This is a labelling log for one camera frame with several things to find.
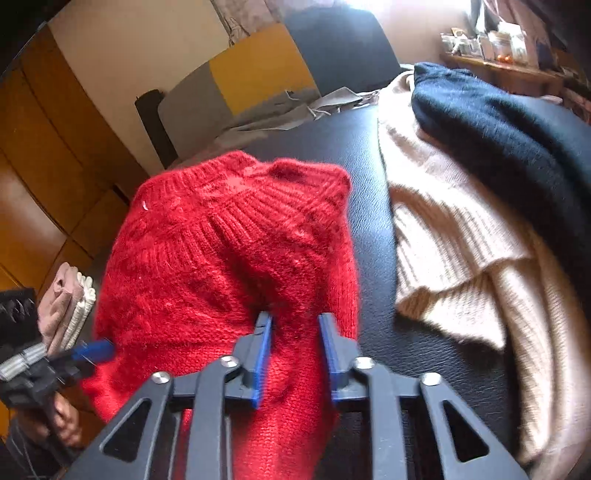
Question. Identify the dark navy sweater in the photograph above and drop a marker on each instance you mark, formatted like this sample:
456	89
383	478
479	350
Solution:
512	134

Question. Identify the wooden cabinet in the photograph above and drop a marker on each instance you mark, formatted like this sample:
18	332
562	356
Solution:
51	161

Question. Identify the folded pink cloth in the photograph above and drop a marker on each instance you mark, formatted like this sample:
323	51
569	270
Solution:
57	300

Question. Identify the beige knitted sweater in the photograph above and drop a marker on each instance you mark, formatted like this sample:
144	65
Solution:
443	217

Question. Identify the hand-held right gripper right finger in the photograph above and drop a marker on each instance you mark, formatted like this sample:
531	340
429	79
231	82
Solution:
328	350

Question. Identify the red knitted sweater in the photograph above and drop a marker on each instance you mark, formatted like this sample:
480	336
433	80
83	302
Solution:
198	258

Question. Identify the black leather bed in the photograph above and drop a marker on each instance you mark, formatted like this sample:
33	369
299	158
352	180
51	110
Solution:
369	152

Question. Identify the bright window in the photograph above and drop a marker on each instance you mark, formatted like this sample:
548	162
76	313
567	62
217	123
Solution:
406	5

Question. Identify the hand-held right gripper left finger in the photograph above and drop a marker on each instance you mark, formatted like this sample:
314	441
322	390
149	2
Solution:
262	355

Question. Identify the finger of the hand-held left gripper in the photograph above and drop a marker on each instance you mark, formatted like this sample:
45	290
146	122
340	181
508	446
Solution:
94	350

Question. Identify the grey cloth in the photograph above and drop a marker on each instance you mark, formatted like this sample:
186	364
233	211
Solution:
286	113

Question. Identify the folded white cloth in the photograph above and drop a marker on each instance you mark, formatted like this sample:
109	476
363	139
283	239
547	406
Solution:
82	302

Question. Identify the person's left hand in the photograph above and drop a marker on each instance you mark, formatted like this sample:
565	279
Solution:
67	420

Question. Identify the wooden shelf with small items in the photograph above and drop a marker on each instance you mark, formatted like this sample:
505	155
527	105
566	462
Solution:
503	60

